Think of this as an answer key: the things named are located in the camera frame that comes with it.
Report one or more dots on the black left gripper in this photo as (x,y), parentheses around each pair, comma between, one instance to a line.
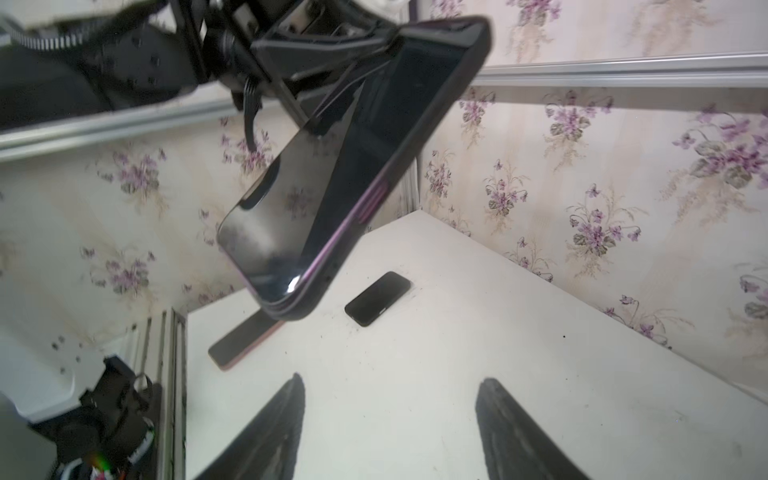
(309,56)

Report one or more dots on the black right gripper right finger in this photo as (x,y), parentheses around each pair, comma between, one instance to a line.
(514,445)

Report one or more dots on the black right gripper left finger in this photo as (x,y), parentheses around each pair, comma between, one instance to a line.
(267,448)

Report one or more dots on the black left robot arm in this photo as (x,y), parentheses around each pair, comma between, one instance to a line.
(156,51)

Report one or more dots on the black phone in black case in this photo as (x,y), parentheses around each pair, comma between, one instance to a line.
(377,298)

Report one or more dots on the aluminium rail front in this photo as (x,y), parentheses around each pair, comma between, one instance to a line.
(159,359)

